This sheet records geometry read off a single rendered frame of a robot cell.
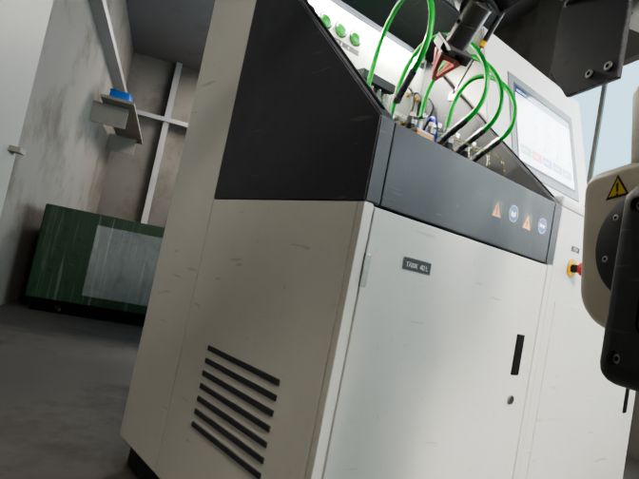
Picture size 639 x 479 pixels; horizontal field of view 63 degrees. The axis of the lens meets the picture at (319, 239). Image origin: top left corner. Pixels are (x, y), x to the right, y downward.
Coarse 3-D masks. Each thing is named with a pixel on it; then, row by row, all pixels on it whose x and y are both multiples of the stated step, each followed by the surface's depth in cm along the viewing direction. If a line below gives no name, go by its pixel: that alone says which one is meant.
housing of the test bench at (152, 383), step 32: (224, 0) 158; (256, 0) 142; (224, 32) 153; (224, 64) 149; (224, 96) 145; (192, 128) 157; (224, 128) 141; (192, 160) 153; (192, 192) 148; (192, 224) 144; (160, 256) 157; (192, 256) 140; (160, 288) 152; (192, 288) 137; (160, 320) 148; (160, 352) 144; (160, 384) 140; (128, 416) 151; (160, 416) 136; (160, 448) 133
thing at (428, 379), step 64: (384, 256) 97; (448, 256) 108; (512, 256) 123; (384, 320) 98; (448, 320) 110; (512, 320) 125; (384, 384) 99; (448, 384) 111; (512, 384) 127; (384, 448) 100; (448, 448) 113; (512, 448) 129
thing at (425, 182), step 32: (416, 160) 100; (448, 160) 106; (384, 192) 95; (416, 192) 101; (448, 192) 107; (480, 192) 114; (512, 192) 122; (448, 224) 108; (480, 224) 115; (512, 224) 123; (544, 256) 133
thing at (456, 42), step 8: (456, 24) 123; (464, 24) 122; (440, 32) 129; (456, 32) 123; (464, 32) 122; (472, 32) 122; (448, 40) 125; (456, 40) 124; (464, 40) 123; (472, 40) 125; (448, 48) 123; (456, 48) 124; (464, 48) 125; (464, 56) 124
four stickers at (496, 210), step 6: (498, 204) 118; (492, 210) 117; (498, 210) 119; (510, 210) 122; (516, 210) 123; (492, 216) 117; (498, 216) 119; (510, 216) 122; (516, 216) 124; (528, 216) 127; (516, 222) 124; (528, 222) 127; (540, 222) 130; (546, 222) 132; (528, 228) 127; (540, 228) 131
